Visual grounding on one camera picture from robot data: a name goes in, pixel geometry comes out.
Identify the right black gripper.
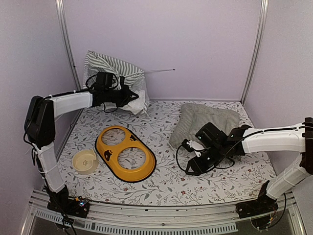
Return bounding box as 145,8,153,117
185,144,224,177

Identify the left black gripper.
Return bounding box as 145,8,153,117
104,84,138,107

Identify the green striped pet tent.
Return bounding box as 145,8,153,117
83,50,150,115

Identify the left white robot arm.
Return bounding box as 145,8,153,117
23,72,140,193

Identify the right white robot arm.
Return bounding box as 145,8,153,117
181,117,313,213

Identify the cream pet bowl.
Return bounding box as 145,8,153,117
72,149,98,175

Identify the green checked cushion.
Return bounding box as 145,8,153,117
169,103,240,150

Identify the yellow double bowl holder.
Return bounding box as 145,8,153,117
95,125,157,183

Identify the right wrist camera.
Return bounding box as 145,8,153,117
181,139,207,157

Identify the front aluminium rail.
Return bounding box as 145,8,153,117
21,190,308,235

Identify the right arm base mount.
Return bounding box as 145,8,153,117
236,181,278,230

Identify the left aluminium frame post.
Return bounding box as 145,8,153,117
55,0,82,90

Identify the aluminium frame post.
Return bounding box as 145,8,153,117
240,0,269,106
55,0,82,90

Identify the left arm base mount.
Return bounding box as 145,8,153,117
45,186,90,218

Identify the right aluminium frame post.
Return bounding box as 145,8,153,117
240,0,269,106

